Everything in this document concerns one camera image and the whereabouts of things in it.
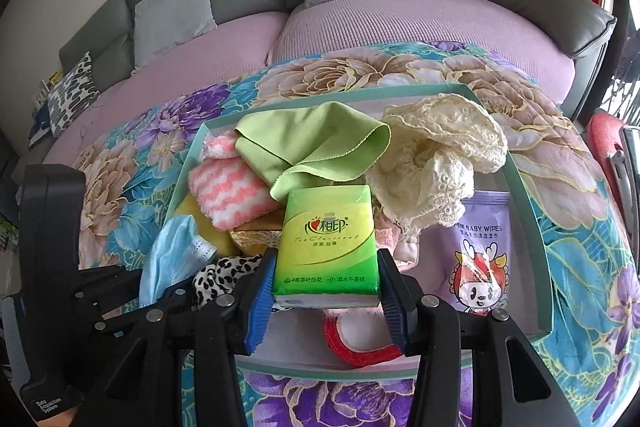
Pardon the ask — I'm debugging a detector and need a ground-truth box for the red plush ring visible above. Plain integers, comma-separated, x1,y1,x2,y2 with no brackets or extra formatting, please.
322,305,404,369

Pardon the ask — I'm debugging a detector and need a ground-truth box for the leopard print scrunchie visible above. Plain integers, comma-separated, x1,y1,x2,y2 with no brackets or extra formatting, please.
193,255,262,309

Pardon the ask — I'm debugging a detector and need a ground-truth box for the purple baby wipes pack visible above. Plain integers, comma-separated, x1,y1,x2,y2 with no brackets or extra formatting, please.
422,191,512,315

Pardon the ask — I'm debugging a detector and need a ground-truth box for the blue face mask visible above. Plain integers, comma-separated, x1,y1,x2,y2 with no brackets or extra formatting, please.
139,215,217,307

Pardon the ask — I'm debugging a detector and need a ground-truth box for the green tissue pack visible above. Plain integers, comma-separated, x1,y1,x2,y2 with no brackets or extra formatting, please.
272,185,380,309

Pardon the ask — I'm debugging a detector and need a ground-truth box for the yellow sponge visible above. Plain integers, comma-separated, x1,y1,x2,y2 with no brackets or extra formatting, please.
174,193,240,258

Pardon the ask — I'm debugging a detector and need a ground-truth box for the pink white fluffy towel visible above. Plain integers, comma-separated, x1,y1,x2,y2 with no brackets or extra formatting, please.
188,130,281,231

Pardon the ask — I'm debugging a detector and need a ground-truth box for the cream lace garment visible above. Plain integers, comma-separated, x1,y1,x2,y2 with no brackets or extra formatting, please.
366,93,508,233

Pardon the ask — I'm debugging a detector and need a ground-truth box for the light green cloth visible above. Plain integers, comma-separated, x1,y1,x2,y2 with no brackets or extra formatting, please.
234,102,392,202

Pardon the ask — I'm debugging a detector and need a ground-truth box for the pink baby garment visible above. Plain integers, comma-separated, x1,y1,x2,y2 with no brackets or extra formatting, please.
373,209,420,271

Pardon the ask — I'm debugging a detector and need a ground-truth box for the person left hand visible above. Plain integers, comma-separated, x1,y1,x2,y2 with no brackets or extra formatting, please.
22,403,78,427

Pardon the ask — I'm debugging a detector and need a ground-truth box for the teal shallow box tray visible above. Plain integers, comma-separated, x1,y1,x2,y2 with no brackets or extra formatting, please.
164,82,556,382

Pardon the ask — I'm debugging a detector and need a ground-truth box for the floral blue blanket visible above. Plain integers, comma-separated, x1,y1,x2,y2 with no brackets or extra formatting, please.
62,41,639,426

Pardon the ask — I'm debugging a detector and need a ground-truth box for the blue book stack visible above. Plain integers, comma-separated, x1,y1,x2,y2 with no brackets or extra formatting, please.
28,70,63,148

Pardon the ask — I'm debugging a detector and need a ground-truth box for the leopard pattern cushion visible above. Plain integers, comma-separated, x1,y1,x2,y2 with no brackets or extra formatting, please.
47,52,100,138

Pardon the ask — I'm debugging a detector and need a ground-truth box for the pink plastic stool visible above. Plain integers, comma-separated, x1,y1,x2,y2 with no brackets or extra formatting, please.
587,110,634,233

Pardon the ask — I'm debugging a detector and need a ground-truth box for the pink sofa seat cover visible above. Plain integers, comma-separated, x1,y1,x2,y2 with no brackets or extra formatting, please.
46,0,575,165

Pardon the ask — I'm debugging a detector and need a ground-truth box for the grey cushion left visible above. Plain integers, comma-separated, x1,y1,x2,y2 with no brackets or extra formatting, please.
134,0,217,72

